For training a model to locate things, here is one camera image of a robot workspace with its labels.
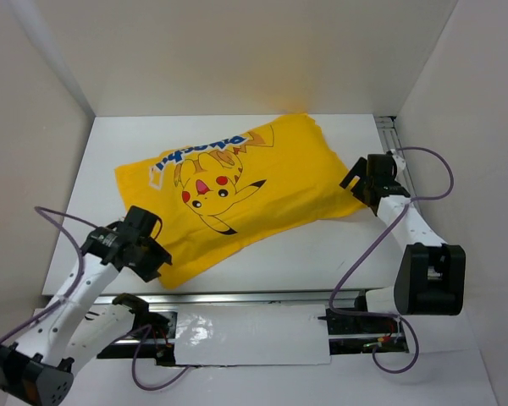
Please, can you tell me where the yellow pikachu pillowcase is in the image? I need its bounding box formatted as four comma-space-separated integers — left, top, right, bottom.
114, 114, 362, 289

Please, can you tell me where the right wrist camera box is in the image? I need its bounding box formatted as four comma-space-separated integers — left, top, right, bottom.
386, 149, 406, 175

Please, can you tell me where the white cover plate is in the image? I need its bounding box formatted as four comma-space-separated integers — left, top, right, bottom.
174, 304, 331, 366

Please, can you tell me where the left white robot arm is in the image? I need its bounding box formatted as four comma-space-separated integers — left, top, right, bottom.
0, 206, 172, 405

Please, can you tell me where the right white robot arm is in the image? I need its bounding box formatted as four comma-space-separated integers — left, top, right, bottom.
340, 152, 466, 332

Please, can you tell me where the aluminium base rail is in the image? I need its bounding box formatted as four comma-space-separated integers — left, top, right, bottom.
86, 113, 450, 360

